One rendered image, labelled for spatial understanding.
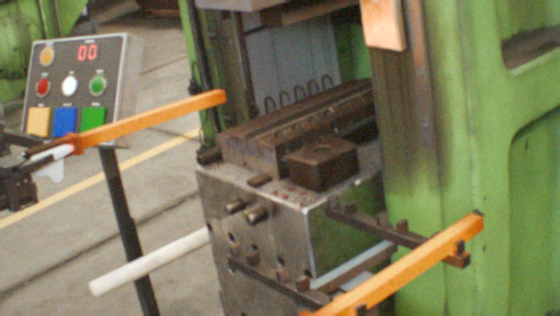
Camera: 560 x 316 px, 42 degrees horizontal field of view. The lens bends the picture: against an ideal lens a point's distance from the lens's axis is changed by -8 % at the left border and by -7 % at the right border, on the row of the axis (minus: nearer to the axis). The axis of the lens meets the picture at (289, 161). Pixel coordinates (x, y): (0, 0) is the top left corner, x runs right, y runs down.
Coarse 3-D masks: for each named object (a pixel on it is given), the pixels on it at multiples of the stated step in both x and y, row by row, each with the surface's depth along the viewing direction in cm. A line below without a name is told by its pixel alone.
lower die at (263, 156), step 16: (352, 80) 195; (368, 80) 190; (320, 96) 183; (352, 96) 176; (272, 112) 180; (288, 112) 176; (320, 112) 170; (336, 112) 170; (352, 112) 170; (368, 112) 173; (240, 128) 172; (256, 128) 166; (288, 128) 165; (224, 144) 172; (240, 144) 167; (256, 144) 162; (272, 144) 158; (224, 160) 174; (240, 160) 169; (256, 160) 164; (272, 160) 159; (272, 176) 162; (288, 176) 161
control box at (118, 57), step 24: (72, 48) 192; (96, 48) 188; (120, 48) 185; (48, 72) 195; (72, 72) 191; (96, 72) 188; (120, 72) 184; (48, 96) 194; (72, 96) 190; (96, 96) 187; (120, 96) 184; (24, 120) 198; (120, 120) 185; (120, 144) 185
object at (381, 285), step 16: (464, 224) 118; (480, 224) 119; (432, 240) 115; (448, 240) 114; (416, 256) 112; (432, 256) 112; (384, 272) 109; (400, 272) 108; (416, 272) 110; (368, 288) 106; (384, 288) 106; (336, 304) 103; (352, 304) 103; (368, 304) 105
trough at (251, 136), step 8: (360, 88) 183; (368, 88) 184; (336, 96) 178; (344, 96) 180; (320, 104) 176; (328, 104) 177; (304, 112) 173; (312, 112) 174; (280, 120) 169; (288, 120) 170; (264, 128) 167; (272, 128) 168; (248, 136) 164
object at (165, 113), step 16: (208, 96) 149; (224, 96) 152; (144, 112) 144; (160, 112) 143; (176, 112) 145; (192, 112) 148; (112, 128) 137; (128, 128) 139; (48, 144) 130; (64, 144) 131; (80, 144) 132; (96, 144) 135
